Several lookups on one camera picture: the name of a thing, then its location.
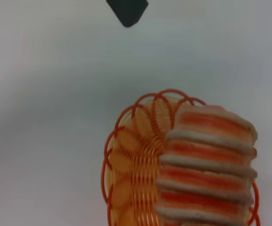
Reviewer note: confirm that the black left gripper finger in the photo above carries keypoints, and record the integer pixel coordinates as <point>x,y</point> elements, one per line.
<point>127,11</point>

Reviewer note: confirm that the orange woven plastic basket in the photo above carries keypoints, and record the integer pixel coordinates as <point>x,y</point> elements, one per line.
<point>131,164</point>

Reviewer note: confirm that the orange striped bread loaf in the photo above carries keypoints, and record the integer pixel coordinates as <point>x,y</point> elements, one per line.
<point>208,164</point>

